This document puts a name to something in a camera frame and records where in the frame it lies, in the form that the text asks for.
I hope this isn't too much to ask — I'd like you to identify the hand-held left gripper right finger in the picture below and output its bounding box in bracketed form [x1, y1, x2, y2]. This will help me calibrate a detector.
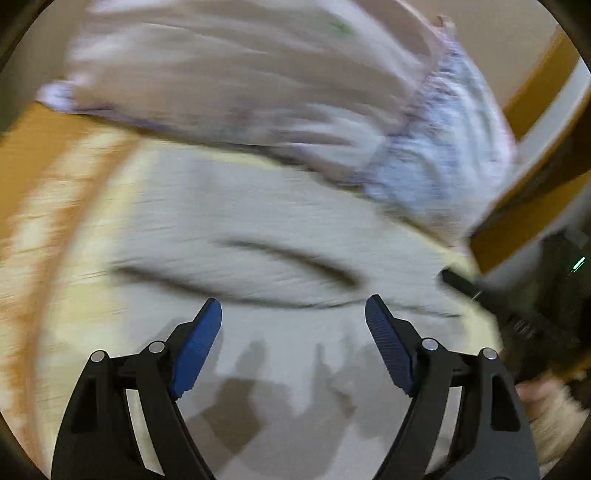
[365, 294, 541, 480]

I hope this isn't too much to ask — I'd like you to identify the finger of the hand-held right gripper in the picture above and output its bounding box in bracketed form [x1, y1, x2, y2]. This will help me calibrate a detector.
[440, 267, 509, 320]

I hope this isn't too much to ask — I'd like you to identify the grey small garment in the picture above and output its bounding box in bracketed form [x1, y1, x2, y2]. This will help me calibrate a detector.
[44, 138, 506, 480]

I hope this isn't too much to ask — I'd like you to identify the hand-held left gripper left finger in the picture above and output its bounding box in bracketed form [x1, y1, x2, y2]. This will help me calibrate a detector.
[51, 298, 223, 480]

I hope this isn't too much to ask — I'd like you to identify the pale pink cloth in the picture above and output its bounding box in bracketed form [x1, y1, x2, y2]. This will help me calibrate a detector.
[36, 0, 462, 188]

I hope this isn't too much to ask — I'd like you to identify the blue patterned white cloth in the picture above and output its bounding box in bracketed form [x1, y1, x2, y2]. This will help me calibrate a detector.
[358, 39, 520, 247]

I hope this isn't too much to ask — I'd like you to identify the wooden furniture frame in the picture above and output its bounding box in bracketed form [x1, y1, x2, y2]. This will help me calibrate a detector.
[466, 28, 591, 278]

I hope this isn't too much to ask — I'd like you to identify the person's right forearm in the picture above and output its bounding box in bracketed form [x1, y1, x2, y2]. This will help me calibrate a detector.
[513, 373, 591, 478]

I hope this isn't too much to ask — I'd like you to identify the orange yellow mat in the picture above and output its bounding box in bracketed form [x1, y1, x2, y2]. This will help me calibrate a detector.
[0, 102, 155, 435]

